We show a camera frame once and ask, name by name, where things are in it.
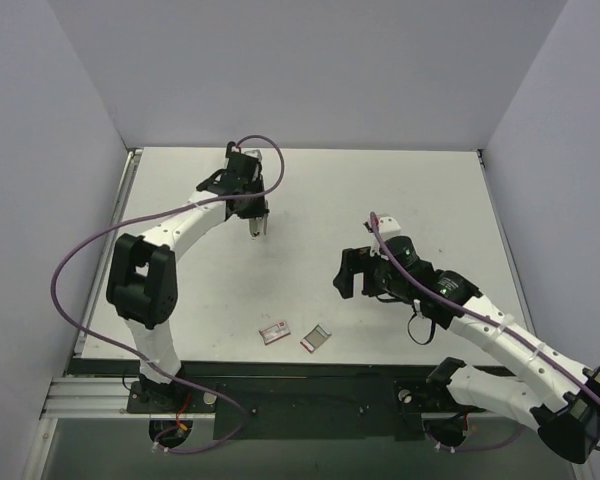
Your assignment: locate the aluminium frame rail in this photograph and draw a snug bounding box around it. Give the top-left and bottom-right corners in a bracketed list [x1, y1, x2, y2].
[80, 148, 143, 329]

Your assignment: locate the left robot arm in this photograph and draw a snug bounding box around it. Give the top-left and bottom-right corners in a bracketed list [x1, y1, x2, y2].
[106, 144, 269, 412]

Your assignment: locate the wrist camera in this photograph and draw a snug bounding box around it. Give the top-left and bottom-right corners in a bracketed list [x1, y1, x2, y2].
[365, 214, 402, 247]
[242, 149, 262, 163]

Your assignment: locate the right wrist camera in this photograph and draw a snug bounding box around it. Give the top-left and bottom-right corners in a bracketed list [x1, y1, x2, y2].
[365, 214, 402, 247]

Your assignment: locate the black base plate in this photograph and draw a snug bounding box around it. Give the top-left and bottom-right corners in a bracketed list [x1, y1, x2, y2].
[64, 360, 521, 443]

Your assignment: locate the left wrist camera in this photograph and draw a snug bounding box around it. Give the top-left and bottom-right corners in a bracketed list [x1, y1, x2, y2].
[242, 149, 262, 163]

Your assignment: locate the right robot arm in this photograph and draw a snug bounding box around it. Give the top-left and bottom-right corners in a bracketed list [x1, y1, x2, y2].
[333, 235, 600, 464]

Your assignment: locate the staple box tray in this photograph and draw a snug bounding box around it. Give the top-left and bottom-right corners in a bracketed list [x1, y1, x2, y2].
[300, 324, 332, 353]

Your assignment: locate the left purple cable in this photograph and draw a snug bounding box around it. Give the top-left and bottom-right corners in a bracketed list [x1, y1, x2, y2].
[50, 134, 287, 455]

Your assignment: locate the red staple box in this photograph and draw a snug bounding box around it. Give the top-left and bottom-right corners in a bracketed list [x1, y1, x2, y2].
[258, 321, 291, 346]

